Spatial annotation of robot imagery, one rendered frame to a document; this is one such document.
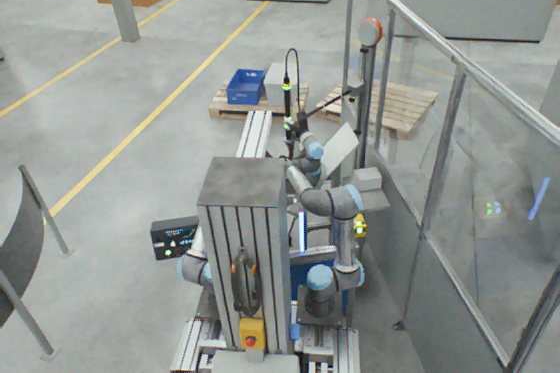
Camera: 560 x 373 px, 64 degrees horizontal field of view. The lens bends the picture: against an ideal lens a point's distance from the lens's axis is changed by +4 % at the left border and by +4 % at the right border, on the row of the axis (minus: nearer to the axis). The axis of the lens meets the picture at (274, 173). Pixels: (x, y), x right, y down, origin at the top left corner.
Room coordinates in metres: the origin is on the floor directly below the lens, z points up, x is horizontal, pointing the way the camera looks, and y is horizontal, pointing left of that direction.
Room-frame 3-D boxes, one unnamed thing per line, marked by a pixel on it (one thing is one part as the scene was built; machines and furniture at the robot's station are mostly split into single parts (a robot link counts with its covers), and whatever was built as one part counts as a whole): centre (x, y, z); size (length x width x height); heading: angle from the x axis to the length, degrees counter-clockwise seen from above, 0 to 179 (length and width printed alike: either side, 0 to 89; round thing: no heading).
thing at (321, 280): (1.31, -0.18, 1.20); 0.13 x 0.12 x 0.14; 103
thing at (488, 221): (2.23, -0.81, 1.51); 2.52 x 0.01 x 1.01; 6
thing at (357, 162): (2.63, -0.64, 0.90); 0.08 x 0.06 x 1.80; 41
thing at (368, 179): (2.41, -0.65, 0.92); 0.17 x 0.16 x 0.11; 96
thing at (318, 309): (1.30, -0.18, 1.09); 0.15 x 0.15 x 0.10
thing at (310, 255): (1.78, -0.04, 0.82); 0.90 x 0.04 x 0.08; 96
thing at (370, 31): (2.63, -0.64, 1.88); 0.16 x 0.07 x 0.16; 41
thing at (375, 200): (2.33, -0.63, 0.85); 0.36 x 0.24 x 0.03; 6
